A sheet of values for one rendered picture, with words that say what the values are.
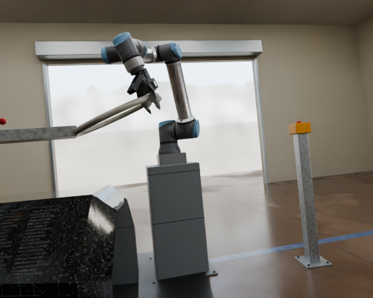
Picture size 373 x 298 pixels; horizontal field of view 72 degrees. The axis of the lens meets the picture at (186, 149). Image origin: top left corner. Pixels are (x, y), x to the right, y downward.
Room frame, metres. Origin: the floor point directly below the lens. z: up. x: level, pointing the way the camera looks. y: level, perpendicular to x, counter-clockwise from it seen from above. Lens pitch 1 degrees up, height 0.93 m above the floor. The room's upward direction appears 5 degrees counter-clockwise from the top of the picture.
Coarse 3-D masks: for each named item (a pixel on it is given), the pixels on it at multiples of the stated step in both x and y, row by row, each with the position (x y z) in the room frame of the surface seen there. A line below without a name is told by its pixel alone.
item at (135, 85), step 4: (136, 76) 1.19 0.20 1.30; (140, 76) 1.18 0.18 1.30; (132, 80) 1.19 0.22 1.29; (136, 80) 1.16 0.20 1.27; (140, 80) 1.18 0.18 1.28; (132, 84) 1.16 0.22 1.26; (136, 84) 1.15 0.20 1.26; (128, 88) 1.15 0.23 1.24; (132, 88) 1.13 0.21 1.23; (136, 88) 1.14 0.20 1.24; (128, 92) 1.15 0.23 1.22; (132, 92) 1.14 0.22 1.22
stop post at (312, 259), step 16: (304, 128) 1.96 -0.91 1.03; (304, 144) 1.98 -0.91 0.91; (304, 160) 1.98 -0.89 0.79; (304, 176) 1.97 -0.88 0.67; (304, 192) 1.97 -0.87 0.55; (304, 208) 1.98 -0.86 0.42; (304, 224) 2.00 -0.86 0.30; (304, 240) 2.03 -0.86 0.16; (304, 256) 2.10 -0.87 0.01; (320, 256) 2.07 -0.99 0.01
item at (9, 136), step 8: (24, 128) 1.11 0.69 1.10; (32, 128) 1.12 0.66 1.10; (40, 128) 1.13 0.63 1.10; (48, 128) 1.15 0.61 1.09; (56, 128) 1.16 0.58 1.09; (64, 128) 1.18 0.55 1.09; (72, 128) 1.19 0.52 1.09; (0, 136) 1.07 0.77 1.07; (8, 136) 1.08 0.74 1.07; (16, 136) 1.09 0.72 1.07; (24, 136) 1.11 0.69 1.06; (32, 136) 1.12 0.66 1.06; (40, 136) 1.13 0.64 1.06; (48, 136) 1.15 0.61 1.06; (56, 136) 1.16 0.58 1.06; (64, 136) 1.18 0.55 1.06; (72, 136) 1.19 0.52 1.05
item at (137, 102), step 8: (144, 96) 1.18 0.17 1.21; (128, 104) 1.13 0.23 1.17; (136, 104) 1.15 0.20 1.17; (104, 112) 1.11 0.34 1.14; (112, 112) 1.11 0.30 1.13; (120, 112) 1.12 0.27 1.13; (128, 112) 1.55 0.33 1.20; (96, 120) 1.11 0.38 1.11; (112, 120) 1.54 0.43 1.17; (80, 128) 1.14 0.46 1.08; (88, 128) 1.44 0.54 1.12; (96, 128) 1.48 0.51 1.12
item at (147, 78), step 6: (132, 72) 1.18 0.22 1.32; (138, 72) 1.19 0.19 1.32; (144, 72) 1.22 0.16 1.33; (144, 78) 1.21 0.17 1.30; (150, 78) 1.24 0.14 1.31; (144, 84) 1.18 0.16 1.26; (150, 84) 1.22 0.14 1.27; (156, 84) 1.24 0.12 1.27; (138, 90) 1.21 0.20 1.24; (144, 90) 1.19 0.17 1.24
